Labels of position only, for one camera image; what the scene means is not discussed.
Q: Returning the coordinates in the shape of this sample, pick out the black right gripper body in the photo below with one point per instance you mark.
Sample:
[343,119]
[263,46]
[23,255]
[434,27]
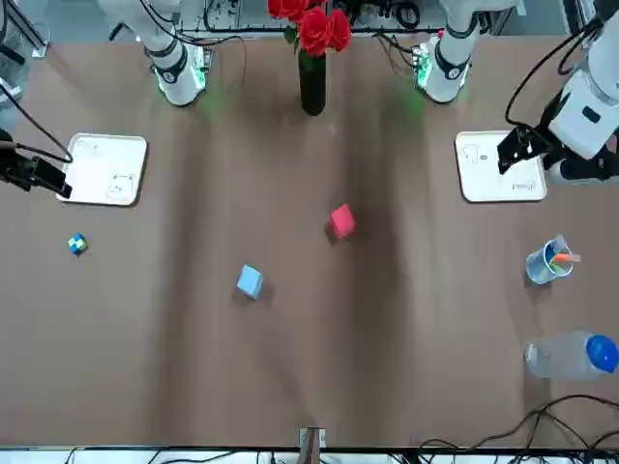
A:
[17,166]

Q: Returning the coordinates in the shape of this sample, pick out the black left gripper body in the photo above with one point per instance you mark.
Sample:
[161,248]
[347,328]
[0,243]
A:
[549,150]

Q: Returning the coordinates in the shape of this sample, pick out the red foam block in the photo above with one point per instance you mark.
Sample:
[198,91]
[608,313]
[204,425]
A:
[343,221]

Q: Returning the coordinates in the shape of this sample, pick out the blue foam block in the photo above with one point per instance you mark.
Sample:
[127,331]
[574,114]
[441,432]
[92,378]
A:
[249,282]

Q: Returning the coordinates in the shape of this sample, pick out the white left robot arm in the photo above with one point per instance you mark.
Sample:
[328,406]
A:
[447,72]

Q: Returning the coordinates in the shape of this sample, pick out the white tray with small print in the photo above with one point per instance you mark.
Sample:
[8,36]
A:
[483,174]

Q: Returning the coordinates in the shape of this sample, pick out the white tray with bear print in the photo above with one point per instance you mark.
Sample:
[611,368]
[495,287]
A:
[104,169]

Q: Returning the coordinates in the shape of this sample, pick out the small blue green yellow cube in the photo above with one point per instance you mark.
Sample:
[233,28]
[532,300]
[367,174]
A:
[77,244]

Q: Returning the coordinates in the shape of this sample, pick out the orange pen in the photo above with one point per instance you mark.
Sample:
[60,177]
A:
[566,259]

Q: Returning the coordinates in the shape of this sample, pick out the clear plastic cup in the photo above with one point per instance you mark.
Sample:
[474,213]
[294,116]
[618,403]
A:
[541,268]

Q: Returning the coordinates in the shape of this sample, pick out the green circuit board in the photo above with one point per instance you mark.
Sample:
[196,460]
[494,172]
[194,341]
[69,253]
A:
[420,55]

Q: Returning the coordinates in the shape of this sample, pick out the clear bottle with blue cap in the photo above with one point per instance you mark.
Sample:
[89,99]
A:
[561,356]

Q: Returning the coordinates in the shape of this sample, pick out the black vase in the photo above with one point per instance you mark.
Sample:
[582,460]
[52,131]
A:
[312,87]

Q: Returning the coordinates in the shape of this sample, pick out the red rose bouquet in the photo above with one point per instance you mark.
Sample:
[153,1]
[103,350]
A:
[316,29]

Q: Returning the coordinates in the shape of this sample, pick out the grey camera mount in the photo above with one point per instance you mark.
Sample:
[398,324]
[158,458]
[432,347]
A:
[312,442]

